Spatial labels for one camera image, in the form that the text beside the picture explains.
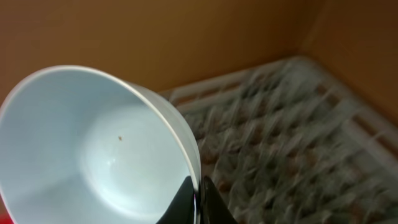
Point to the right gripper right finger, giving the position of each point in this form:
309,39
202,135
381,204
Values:
213,208

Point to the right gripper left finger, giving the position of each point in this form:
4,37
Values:
182,209

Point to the light blue bowl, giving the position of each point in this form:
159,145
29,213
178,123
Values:
79,145

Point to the grey dishwasher rack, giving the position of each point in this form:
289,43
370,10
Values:
285,142

